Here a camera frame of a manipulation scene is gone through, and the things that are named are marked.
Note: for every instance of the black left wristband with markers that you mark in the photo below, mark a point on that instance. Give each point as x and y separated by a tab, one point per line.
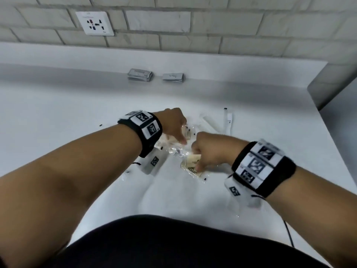
142	128

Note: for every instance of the black wristband with markers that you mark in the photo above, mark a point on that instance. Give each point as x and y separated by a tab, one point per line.
142	128
265	167

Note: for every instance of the person's left forearm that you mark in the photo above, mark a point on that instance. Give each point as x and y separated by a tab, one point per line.
61	187

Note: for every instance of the white wall socket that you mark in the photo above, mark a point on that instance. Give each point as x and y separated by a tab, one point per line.
94	23

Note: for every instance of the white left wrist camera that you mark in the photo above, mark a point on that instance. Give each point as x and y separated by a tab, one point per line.
153	163

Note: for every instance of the person's right hand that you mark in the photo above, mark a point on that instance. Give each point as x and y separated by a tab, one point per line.
217	149

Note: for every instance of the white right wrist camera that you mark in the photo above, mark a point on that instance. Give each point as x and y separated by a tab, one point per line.
240	193

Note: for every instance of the person's right forearm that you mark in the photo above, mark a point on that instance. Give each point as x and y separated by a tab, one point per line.
315	209

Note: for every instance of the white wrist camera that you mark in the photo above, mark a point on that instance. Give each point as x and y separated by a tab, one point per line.
153	163
240	193

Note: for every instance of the black right wristband with markers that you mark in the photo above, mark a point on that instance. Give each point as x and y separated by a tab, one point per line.
265	167

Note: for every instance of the person's left hand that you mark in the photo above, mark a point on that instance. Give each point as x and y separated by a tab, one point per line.
171	122

